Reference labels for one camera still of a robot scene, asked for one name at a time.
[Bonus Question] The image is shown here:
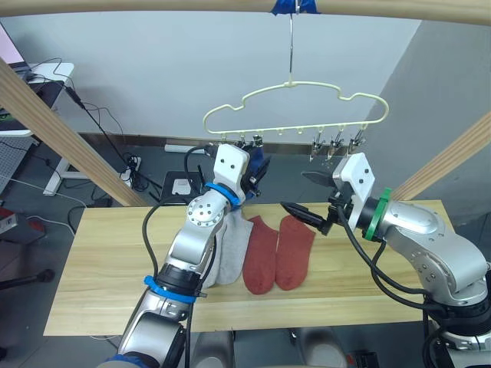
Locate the black desk cable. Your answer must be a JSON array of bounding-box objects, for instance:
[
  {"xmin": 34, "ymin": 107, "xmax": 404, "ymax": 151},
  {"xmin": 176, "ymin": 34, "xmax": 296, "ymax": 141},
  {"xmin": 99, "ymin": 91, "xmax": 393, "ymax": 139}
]
[{"xmin": 28, "ymin": 57, "xmax": 130, "ymax": 172}]

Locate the blue tape strip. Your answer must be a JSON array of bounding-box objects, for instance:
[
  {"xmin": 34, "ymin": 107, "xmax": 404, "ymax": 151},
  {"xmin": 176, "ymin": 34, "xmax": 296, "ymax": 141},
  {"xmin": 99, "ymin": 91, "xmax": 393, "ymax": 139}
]
[{"xmin": 269, "ymin": 0, "xmax": 321, "ymax": 17}]

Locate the white standing desk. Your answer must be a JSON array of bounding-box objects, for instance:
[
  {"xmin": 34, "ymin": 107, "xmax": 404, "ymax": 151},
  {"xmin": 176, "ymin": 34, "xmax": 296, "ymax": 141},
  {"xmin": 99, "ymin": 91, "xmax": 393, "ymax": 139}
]
[{"xmin": 27, "ymin": 61, "xmax": 91, "ymax": 197}]

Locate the white floor power strip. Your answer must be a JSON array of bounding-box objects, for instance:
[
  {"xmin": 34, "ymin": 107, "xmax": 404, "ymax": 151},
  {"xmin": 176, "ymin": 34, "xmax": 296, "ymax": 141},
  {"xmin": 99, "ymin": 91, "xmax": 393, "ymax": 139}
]
[{"xmin": 119, "ymin": 156, "xmax": 143, "ymax": 182}]

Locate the white pegboard panel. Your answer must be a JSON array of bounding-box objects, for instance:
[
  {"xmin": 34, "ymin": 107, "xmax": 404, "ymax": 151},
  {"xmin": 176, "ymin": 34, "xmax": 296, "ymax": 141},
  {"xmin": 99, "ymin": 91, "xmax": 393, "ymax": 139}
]
[{"xmin": 0, "ymin": 133, "xmax": 36, "ymax": 195}]

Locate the red and white box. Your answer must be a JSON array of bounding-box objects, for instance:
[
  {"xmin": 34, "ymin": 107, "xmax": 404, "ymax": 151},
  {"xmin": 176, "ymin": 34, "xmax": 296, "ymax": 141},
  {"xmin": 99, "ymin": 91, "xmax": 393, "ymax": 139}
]
[{"xmin": 0, "ymin": 206, "xmax": 18, "ymax": 234}]

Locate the white wall power strip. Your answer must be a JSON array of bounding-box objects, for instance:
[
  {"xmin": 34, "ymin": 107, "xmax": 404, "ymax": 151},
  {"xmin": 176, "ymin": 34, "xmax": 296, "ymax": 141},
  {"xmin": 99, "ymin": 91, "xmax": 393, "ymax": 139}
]
[{"xmin": 164, "ymin": 143, "xmax": 209, "ymax": 155}]

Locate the long slanted wooden frame post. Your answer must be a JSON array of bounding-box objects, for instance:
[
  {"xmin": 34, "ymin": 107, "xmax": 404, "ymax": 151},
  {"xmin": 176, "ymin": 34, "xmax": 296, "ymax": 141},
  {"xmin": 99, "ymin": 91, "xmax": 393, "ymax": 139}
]
[{"xmin": 0, "ymin": 58, "xmax": 149, "ymax": 209}]

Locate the black floor box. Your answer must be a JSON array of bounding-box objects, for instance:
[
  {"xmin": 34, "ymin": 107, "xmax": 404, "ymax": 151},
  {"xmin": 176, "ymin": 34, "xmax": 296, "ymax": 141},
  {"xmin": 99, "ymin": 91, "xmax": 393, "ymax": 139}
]
[{"xmin": 160, "ymin": 170, "xmax": 205, "ymax": 201}]

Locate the cream plastic clip hanger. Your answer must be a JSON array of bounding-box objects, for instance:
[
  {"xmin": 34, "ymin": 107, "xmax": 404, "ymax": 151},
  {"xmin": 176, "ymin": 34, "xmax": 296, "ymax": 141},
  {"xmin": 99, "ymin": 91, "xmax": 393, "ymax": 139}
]
[{"xmin": 202, "ymin": 7, "xmax": 390, "ymax": 136}]

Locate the black tripod pole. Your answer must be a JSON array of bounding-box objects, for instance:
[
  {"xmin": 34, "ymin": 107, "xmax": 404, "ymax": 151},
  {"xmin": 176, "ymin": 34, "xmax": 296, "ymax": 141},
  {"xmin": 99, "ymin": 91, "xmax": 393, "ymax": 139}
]
[{"xmin": 0, "ymin": 268, "xmax": 56, "ymax": 291}]

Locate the blue wrist clamp ring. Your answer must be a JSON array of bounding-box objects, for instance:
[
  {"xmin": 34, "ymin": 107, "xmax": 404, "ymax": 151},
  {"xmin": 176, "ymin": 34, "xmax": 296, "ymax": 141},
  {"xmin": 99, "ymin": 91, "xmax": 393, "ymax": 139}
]
[{"xmin": 203, "ymin": 182, "xmax": 246, "ymax": 208}]

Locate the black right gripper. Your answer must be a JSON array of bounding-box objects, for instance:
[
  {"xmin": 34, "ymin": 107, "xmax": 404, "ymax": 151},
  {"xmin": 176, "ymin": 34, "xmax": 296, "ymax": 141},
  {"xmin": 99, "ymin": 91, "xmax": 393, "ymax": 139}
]
[{"xmin": 280, "ymin": 170, "xmax": 354, "ymax": 235}]

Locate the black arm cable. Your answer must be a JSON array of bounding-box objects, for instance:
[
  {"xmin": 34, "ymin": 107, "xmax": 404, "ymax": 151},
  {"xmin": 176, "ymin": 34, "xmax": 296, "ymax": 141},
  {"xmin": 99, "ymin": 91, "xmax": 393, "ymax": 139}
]
[
  {"xmin": 332, "ymin": 202, "xmax": 442, "ymax": 368},
  {"xmin": 140, "ymin": 143, "xmax": 216, "ymax": 368}
]

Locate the red sock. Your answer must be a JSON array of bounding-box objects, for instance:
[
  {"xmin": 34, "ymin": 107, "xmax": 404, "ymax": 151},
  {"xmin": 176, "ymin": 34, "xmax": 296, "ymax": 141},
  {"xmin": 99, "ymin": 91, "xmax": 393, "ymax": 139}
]
[
  {"xmin": 242, "ymin": 215, "xmax": 280, "ymax": 296},
  {"xmin": 275, "ymin": 215, "xmax": 317, "ymax": 292}
]

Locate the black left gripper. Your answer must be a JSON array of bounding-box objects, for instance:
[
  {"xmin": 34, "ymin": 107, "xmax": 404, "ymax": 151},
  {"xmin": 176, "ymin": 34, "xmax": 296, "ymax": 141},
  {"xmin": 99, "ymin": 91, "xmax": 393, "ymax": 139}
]
[{"xmin": 240, "ymin": 154, "xmax": 273, "ymax": 201}]

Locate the pink monitor screen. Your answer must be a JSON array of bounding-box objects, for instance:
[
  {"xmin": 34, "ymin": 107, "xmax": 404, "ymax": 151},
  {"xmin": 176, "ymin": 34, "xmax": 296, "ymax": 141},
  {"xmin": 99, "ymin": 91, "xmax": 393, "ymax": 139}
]
[{"xmin": 0, "ymin": 21, "xmax": 26, "ymax": 64}]

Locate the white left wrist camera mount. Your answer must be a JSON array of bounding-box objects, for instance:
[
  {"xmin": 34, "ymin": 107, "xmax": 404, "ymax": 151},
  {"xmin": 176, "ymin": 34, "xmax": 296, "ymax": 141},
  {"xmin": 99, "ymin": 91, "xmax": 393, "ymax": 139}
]
[{"xmin": 212, "ymin": 143, "xmax": 250, "ymax": 193}]

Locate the green arm clamp ring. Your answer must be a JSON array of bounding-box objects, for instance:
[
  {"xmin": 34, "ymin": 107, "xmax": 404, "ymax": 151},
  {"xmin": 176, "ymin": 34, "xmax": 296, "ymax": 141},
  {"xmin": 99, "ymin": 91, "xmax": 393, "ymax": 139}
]
[{"xmin": 363, "ymin": 187, "xmax": 393, "ymax": 242}]

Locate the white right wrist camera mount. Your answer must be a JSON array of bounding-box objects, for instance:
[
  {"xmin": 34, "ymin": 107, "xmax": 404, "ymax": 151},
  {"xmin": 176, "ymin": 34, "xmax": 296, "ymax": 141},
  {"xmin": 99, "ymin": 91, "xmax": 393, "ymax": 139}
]
[{"xmin": 331, "ymin": 152, "xmax": 376, "ymax": 231}]

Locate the horizontal wooden frame bar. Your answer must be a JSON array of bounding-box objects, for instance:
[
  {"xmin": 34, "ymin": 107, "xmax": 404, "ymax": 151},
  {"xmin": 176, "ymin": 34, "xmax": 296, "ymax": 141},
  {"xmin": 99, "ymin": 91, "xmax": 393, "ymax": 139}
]
[{"xmin": 0, "ymin": 0, "xmax": 491, "ymax": 28}]

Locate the short slanted wooden frame post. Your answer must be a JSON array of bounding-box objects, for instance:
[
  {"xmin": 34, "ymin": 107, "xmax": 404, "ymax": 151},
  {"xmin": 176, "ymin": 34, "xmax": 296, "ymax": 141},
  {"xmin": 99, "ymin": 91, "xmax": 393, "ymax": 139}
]
[{"xmin": 390, "ymin": 110, "xmax": 491, "ymax": 202}]

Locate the blue forearm clamp ring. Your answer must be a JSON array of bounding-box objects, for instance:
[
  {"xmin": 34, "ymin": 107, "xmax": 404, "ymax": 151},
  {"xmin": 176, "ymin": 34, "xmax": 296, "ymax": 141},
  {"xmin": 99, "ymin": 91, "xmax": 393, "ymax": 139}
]
[{"xmin": 143, "ymin": 274, "xmax": 197, "ymax": 304}]

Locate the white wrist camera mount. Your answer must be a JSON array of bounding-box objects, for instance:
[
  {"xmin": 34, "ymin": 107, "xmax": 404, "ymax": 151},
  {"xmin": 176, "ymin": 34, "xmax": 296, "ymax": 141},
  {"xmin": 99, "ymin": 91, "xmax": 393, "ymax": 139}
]
[
  {"xmin": 331, "ymin": 152, "xmax": 376, "ymax": 231},
  {"xmin": 212, "ymin": 143, "xmax": 250, "ymax": 193}
]

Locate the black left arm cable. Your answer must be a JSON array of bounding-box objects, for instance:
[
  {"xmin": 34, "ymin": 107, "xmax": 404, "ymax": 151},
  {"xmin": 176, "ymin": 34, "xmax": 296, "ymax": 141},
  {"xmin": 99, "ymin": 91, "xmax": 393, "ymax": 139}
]
[{"xmin": 140, "ymin": 143, "xmax": 216, "ymax": 368}]

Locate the grey rounded shape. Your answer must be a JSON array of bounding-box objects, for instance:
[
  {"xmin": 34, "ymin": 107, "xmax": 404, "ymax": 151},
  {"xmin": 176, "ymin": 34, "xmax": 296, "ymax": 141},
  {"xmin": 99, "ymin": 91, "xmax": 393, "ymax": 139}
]
[
  {"xmin": 190, "ymin": 330, "xmax": 236, "ymax": 368},
  {"xmin": 298, "ymin": 327, "xmax": 348, "ymax": 368}
]

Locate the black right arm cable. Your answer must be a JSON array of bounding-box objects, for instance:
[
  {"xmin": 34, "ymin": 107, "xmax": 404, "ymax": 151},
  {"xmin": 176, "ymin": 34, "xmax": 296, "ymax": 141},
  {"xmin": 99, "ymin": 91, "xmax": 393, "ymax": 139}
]
[{"xmin": 332, "ymin": 202, "xmax": 442, "ymax": 368}]

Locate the light grey sock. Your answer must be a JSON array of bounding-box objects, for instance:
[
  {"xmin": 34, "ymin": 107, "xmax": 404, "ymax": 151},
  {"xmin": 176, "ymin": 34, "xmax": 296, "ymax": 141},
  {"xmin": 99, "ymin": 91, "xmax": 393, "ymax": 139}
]
[{"xmin": 216, "ymin": 208, "xmax": 255, "ymax": 286}]

